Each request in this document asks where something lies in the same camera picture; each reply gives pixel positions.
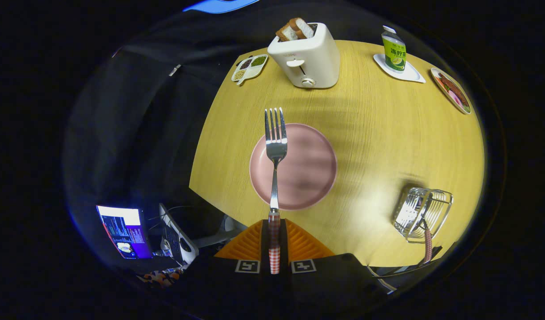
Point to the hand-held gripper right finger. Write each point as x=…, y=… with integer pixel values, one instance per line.
x=330, y=289

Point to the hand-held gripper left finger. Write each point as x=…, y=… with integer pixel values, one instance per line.
x=228, y=289

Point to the white chair base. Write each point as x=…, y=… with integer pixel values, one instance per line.
x=219, y=233

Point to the orange patterned cloth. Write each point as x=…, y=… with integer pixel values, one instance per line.
x=159, y=278

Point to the open white laptop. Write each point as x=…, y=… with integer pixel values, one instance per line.
x=179, y=238

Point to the laptop with lit screen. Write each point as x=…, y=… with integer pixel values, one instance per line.
x=125, y=231

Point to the pink plate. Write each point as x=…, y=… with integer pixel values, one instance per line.
x=308, y=169

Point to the white divided condiment dish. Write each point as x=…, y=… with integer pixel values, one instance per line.
x=250, y=69

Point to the white clip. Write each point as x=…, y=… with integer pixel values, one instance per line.
x=175, y=70

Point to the white coaster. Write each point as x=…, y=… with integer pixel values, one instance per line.
x=413, y=76

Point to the white toaster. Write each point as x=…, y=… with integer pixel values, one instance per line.
x=316, y=58

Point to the plate of meat and vegetables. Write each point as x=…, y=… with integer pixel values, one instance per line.
x=452, y=91

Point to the green drink bottle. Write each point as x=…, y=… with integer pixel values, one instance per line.
x=394, y=53

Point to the bread slice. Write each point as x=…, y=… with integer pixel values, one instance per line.
x=303, y=27
x=286, y=33

